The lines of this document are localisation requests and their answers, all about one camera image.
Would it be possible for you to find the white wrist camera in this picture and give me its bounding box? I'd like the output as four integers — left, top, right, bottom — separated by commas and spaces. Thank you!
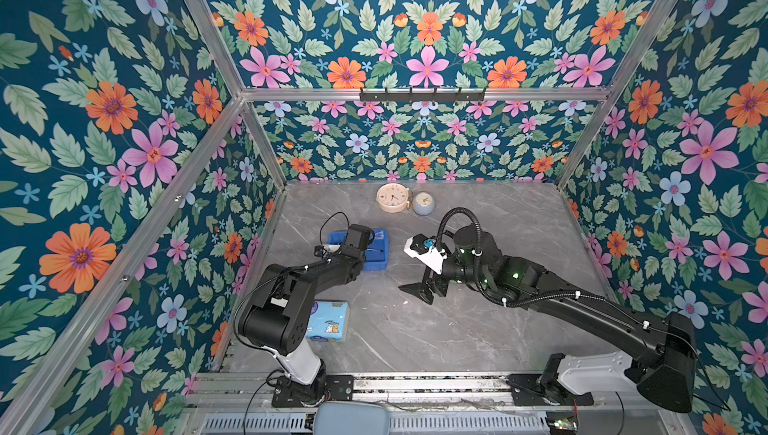
404, 234, 447, 275
314, 244, 340, 258

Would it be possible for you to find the black wall hook rail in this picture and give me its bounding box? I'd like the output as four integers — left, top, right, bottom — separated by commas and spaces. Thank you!
358, 87, 486, 104

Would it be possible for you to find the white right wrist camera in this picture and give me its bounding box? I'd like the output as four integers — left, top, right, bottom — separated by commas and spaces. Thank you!
404, 234, 447, 275

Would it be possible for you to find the black mounting plate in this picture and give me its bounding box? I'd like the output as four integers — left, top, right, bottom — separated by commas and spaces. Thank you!
505, 373, 594, 407
271, 375, 354, 408

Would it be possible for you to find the pink round alarm clock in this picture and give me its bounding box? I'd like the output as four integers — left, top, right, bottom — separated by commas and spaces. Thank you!
375, 182, 411, 214

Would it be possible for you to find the light blue tissue pack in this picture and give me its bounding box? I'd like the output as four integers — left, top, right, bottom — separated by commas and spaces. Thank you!
305, 300, 350, 343

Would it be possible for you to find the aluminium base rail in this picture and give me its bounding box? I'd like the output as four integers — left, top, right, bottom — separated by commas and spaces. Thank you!
187, 371, 658, 411

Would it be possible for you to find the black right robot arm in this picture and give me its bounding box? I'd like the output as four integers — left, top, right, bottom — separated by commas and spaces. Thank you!
400, 225, 697, 413

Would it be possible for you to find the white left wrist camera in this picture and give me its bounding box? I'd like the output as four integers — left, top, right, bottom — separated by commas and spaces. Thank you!
314, 244, 340, 258

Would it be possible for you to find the grey padded seat top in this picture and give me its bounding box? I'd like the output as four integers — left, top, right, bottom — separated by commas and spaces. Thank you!
312, 401, 390, 435

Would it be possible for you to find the blue plastic bin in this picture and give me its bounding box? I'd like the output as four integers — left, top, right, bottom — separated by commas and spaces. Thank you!
325, 229, 389, 272

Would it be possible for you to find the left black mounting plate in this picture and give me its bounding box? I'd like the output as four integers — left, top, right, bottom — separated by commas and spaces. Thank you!
271, 375, 354, 408

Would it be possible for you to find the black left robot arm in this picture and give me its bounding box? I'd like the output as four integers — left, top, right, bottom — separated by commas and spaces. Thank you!
234, 224, 375, 406

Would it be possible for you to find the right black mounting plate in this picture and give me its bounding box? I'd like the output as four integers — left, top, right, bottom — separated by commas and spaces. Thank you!
505, 373, 594, 407

